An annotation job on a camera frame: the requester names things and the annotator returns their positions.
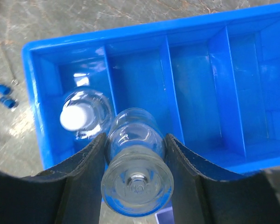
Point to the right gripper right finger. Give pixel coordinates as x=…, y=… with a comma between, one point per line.
x=205, y=193

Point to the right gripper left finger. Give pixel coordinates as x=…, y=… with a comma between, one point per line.
x=67, y=193

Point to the small glass stoppered bottle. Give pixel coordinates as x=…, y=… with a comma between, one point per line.
x=137, y=181

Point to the round glass flask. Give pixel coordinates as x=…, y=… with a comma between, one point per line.
x=86, y=113

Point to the lavender divider box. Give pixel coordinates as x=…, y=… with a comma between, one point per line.
x=165, y=216

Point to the blue cap test tube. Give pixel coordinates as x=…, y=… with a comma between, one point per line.
x=9, y=103
x=4, y=90

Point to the blue compartment bin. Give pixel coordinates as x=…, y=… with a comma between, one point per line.
x=213, y=81

